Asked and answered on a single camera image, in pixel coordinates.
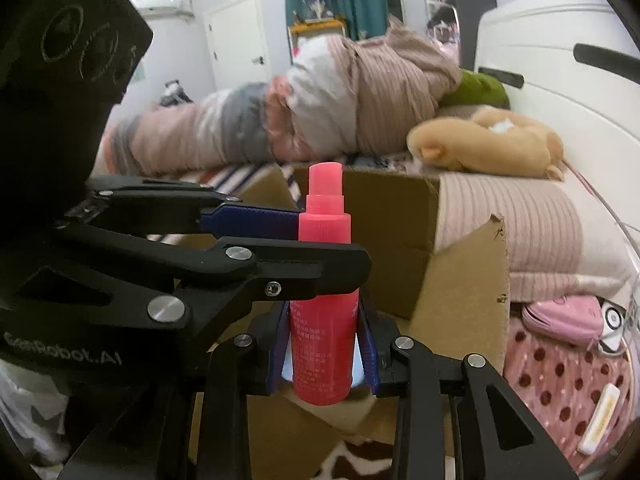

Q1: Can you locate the pink polka dot cloth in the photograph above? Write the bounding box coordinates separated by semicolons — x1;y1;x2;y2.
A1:
503;315;636;474

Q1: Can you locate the striped fleece blanket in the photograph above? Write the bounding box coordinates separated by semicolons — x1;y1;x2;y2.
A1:
172;153;421;210

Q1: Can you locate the yellow shelf with figurine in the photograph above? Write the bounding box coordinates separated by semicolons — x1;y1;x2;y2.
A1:
288;0;347;58

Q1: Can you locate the white air conditioner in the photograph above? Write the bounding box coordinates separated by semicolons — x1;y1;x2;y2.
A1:
134;3;195;21

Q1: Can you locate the white bed headboard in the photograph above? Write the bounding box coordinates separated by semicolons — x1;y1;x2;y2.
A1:
475;0;639;237

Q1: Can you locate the pink pouch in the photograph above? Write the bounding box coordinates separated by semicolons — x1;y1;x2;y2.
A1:
522;296;603;348

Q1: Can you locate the pink spray bottle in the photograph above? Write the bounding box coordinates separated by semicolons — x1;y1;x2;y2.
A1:
288;160;362;406

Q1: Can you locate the brown cardboard box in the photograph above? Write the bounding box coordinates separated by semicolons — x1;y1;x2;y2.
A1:
241;171;509;479

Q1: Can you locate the tan plush toy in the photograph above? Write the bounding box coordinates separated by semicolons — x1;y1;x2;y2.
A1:
407;106;564;181

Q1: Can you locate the white cream stick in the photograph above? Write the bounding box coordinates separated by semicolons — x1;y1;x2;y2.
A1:
577;384;620;456

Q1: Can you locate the pink ribbed pillow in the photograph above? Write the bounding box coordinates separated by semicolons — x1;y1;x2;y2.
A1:
435;172;637;306

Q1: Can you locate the white door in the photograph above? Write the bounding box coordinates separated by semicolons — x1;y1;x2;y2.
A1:
205;0;271;90

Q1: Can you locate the rolled pink grey quilt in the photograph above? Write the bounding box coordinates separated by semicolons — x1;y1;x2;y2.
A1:
93;20;462;177

